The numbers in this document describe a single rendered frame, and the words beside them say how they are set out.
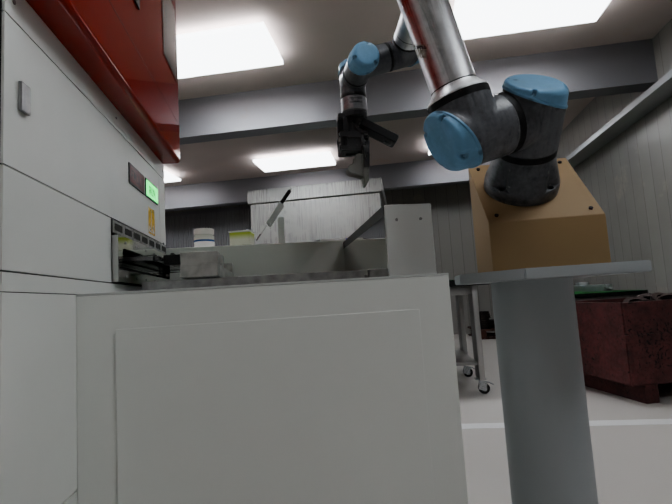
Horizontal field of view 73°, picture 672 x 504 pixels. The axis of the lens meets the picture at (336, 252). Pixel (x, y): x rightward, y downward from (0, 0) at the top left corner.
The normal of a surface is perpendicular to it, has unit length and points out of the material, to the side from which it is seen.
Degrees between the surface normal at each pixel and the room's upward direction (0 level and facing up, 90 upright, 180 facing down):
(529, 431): 90
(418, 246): 90
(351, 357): 90
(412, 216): 90
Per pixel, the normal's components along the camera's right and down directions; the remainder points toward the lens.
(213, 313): 0.12, -0.11
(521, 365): -0.76, -0.02
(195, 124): -0.15, -0.09
